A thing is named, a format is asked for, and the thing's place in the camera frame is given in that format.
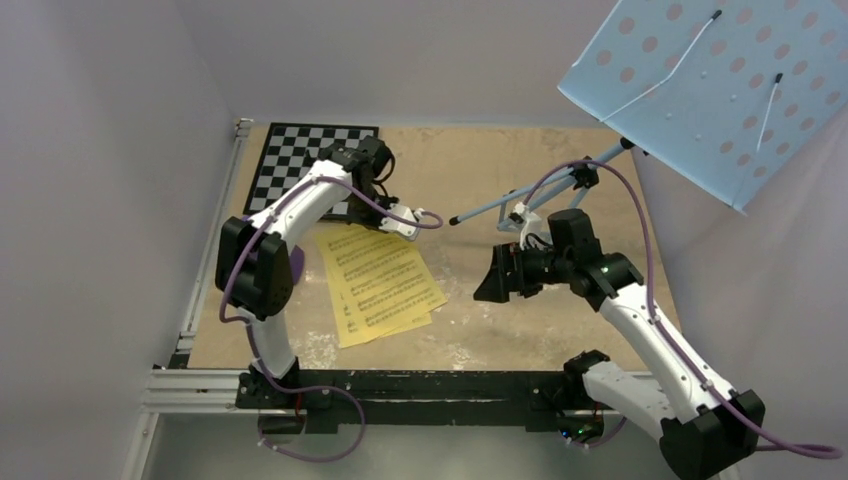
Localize yellow sheet music page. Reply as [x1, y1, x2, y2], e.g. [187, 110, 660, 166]
[325, 267, 432, 348]
[315, 226, 447, 316]

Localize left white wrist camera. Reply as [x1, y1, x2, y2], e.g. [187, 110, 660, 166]
[378, 203, 421, 242]

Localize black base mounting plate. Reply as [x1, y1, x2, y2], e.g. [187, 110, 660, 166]
[235, 369, 619, 442]

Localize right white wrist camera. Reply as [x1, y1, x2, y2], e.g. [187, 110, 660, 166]
[508, 201, 546, 250]

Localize purple metronome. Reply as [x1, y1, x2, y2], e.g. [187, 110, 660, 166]
[289, 245, 305, 285]

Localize black white chessboard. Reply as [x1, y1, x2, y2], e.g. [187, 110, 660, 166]
[243, 122, 379, 216]

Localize light blue music stand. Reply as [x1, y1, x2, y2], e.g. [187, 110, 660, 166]
[448, 1, 847, 227]

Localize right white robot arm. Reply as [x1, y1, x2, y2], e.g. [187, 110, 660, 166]
[473, 208, 765, 479]

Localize aluminium frame rail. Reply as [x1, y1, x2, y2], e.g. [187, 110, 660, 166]
[119, 119, 740, 480]

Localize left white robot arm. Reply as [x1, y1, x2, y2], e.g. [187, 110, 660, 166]
[215, 136, 418, 409]

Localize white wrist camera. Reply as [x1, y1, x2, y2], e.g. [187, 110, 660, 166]
[508, 201, 546, 250]
[378, 203, 421, 242]

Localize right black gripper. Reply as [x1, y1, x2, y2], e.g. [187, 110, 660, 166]
[473, 240, 572, 303]

